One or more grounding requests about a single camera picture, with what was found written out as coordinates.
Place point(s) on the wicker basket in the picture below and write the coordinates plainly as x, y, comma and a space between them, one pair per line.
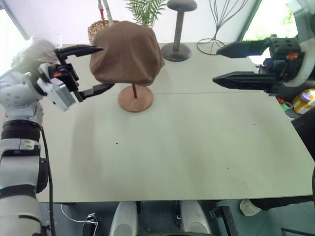
94, 30

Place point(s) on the brown fabric cap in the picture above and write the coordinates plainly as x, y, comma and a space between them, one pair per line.
126, 51

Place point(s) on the dark grey hat stand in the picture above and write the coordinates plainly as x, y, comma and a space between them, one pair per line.
177, 52

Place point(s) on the small green red items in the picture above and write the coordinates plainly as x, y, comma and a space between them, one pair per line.
285, 105

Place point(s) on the black floor box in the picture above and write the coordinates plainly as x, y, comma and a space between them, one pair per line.
89, 225

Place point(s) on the person in black clothes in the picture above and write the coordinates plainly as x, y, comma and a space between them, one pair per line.
306, 132

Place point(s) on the yellow white container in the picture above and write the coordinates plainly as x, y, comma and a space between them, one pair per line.
304, 100

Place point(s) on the white shoe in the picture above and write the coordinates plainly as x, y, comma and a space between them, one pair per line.
249, 208

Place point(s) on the wooden hat stand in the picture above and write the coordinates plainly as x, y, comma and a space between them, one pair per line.
135, 100

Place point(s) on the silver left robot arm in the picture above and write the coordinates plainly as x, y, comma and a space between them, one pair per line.
17, 169

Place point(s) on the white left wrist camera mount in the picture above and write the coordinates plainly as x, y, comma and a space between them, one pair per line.
60, 94

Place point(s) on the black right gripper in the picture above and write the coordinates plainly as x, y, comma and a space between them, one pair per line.
285, 61

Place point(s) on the white sticks with red band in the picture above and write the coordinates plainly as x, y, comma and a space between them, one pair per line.
107, 12

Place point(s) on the black table leg clamp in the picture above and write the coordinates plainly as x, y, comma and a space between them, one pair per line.
221, 218

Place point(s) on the green fern plant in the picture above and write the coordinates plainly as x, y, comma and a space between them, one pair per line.
145, 9

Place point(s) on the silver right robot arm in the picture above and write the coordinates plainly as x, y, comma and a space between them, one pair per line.
305, 19

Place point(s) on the white fluffy feather bundle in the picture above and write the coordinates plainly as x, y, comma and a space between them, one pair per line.
32, 52

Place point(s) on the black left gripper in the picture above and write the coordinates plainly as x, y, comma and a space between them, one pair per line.
67, 76

